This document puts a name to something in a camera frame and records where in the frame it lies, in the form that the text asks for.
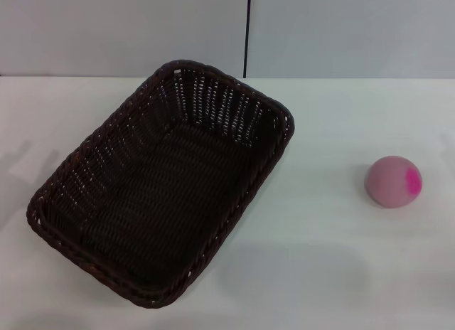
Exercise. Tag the dark brown woven basket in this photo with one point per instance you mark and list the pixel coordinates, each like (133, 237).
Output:
(160, 187)

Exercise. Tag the pink foam ball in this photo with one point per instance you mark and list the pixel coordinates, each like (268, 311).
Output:
(389, 182)

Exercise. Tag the dark vertical wall strip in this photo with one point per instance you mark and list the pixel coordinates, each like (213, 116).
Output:
(247, 31)

